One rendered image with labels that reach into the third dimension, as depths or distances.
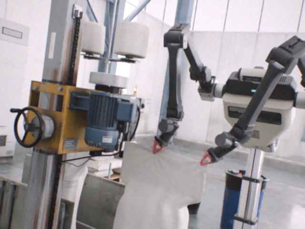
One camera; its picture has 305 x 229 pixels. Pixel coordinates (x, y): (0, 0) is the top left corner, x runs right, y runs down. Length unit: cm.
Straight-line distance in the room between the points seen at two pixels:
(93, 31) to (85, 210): 132
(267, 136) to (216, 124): 811
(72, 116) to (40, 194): 39
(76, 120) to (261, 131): 105
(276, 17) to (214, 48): 184
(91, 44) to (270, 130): 109
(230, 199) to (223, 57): 686
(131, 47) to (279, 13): 873
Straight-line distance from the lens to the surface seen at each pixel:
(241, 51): 1016
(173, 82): 167
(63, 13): 165
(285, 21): 1010
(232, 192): 387
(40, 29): 674
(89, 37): 181
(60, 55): 161
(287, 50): 146
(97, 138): 151
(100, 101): 150
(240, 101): 197
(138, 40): 164
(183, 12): 1087
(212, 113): 1020
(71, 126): 162
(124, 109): 150
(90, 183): 249
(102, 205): 244
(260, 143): 211
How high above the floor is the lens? 134
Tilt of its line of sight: 3 degrees down
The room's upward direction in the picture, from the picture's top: 8 degrees clockwise
